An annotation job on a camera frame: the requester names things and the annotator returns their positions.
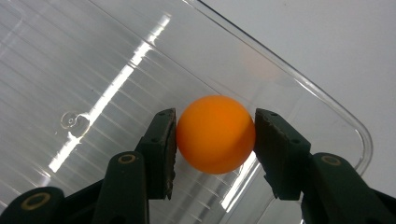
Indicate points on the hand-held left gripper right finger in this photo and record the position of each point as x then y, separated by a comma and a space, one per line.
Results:
280, 152

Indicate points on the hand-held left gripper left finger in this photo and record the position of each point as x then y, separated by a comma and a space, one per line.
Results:
160, 152

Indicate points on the orange ball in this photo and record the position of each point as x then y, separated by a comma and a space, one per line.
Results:
214, 133

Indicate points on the clear plastic tray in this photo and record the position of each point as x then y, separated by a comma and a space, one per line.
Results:
93, 62

